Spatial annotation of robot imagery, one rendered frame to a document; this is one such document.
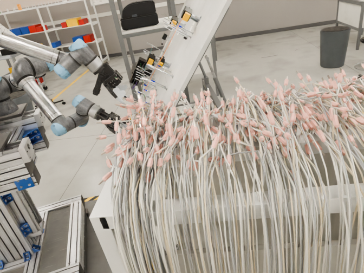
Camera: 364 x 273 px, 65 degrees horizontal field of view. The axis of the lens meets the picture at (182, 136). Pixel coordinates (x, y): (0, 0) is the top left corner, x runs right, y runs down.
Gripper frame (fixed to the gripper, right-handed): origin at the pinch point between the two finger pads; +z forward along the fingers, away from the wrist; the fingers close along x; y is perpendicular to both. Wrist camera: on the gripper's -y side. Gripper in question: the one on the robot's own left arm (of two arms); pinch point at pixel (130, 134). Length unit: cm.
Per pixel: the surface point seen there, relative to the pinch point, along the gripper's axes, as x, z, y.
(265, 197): -28, 43, 112
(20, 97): 33, -213, -266
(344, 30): 384, 155, -187
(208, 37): 34, 15, 60
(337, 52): 365, 170, -213
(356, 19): 498, 189, -244
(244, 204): -30, 41, 111
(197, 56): 28, 14, 54
